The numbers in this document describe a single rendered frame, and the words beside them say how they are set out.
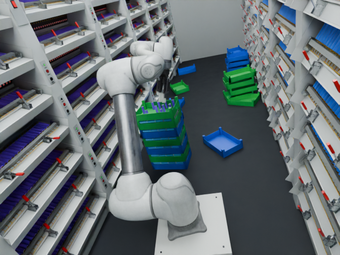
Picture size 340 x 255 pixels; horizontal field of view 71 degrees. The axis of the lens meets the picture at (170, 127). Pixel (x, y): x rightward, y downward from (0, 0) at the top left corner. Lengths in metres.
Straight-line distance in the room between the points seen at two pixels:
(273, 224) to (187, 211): 0.64
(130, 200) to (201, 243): 0.36
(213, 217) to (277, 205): 0.55
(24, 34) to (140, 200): 0.96
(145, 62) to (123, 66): 0.12
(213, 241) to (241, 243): 0.37
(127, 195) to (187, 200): 0.26
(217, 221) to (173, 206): 0.26
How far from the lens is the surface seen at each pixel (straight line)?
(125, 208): 1.12
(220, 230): 1.18
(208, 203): 1.28
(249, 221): 1.58
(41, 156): 1.34
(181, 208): 1.06
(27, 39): 1.42
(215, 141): 2.19
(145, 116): 1.77
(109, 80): 1.16
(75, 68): 1.76
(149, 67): 1.09
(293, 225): 1.58
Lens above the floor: 1.26
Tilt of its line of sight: 29 degrees down
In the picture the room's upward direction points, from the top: 16 degrees counter-clockwise
